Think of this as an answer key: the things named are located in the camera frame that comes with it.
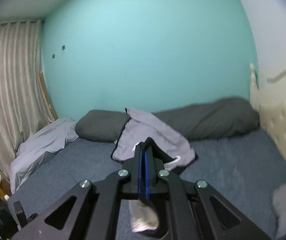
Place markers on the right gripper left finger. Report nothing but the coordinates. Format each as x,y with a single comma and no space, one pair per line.
132,189

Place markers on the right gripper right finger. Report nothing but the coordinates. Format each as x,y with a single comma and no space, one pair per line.
154,160

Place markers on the white garment with black trim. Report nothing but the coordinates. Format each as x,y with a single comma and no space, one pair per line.
143,217

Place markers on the lilac and black jacket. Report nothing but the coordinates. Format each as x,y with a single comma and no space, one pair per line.
143,125

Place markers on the long dark grey pillow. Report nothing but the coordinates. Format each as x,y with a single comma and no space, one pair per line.
227,117

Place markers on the blue bed mattress sheet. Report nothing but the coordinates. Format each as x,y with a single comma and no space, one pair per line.
245,170

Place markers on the crumpled light grey blanket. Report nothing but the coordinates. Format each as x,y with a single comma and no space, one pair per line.
40,148

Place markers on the cream tufted headboard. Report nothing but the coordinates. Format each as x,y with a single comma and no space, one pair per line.
270,102

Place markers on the beige curtain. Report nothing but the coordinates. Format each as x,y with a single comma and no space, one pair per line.
23,106

